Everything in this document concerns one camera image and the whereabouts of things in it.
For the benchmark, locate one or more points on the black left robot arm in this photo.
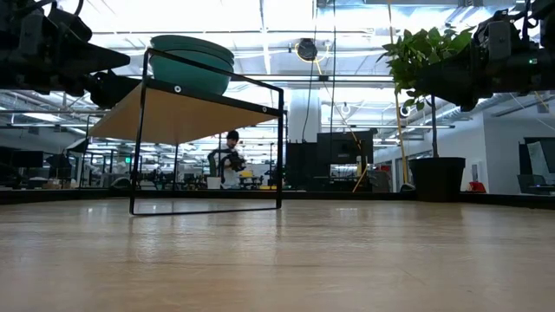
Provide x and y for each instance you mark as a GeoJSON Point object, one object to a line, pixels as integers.
{"type": "Point", "coordinates": [8, 52]}

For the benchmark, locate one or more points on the black plant pot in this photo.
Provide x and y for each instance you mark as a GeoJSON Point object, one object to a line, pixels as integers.
{"type": "Point", "coordinates": [437, 180]}

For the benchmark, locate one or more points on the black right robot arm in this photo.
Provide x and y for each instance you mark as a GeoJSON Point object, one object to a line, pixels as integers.
{"type": "Point", "coordinates": [544, 73]}

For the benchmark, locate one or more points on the teal floral patterned bowl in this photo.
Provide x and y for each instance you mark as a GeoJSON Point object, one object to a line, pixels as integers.
{"type": "Point", "coordinates": [191, 76]}
{"type": "Point", "coordinates": [191, 40]}
{"type": "Point", "coordinates": [223, 55]}

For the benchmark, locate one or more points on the white bucket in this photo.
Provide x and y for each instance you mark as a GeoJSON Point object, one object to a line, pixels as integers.
{"type": "Point", "coordinates": [213, 183]}

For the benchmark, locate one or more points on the black aluminium table frame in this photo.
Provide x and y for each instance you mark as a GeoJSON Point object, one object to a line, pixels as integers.
{"type": "Point", "coordinates": [347, 196]}

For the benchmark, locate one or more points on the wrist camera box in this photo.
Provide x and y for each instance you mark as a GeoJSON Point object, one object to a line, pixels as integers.
{"type": "Point", "coordinates": [31, 37]}
{"type": "Point", "coordinates": [499, 41]}

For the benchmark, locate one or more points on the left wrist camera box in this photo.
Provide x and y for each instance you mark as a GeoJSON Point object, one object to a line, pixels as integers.
{"type": "Point", "coordinates": [31, 37]}

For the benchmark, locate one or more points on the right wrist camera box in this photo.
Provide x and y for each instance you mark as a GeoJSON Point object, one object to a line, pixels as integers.
{"type": "Point", "coordinates": [499, 41]}

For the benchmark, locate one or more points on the green leafy plant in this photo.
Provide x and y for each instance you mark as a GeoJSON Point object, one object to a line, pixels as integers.
{"type": "Point", "coordinates": [412, 56]}

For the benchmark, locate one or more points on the wooden shelf black metal frame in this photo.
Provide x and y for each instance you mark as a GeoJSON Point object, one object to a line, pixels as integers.
{"type": "Point", "coordinates": [173, 117]}

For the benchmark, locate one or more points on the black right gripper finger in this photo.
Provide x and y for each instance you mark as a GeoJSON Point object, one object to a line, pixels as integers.
{"type": "Point", "coordinates": [451, 76]}
{"type": "Point", "coordinates": [469, 100]}

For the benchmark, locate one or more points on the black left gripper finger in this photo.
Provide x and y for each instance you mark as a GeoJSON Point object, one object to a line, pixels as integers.
{"type": "Point", "coordinates": [110, 89]}
{"type": "Point", "coordinates": [91, 60]}

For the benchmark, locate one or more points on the person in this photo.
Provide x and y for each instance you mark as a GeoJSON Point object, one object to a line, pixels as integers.
{"type": "Point", "coordinates": [230, 177]}

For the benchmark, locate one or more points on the black equipment rack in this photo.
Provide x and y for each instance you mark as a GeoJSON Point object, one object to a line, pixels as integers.
{"type": "Point", "coordinates": [342, 149]}

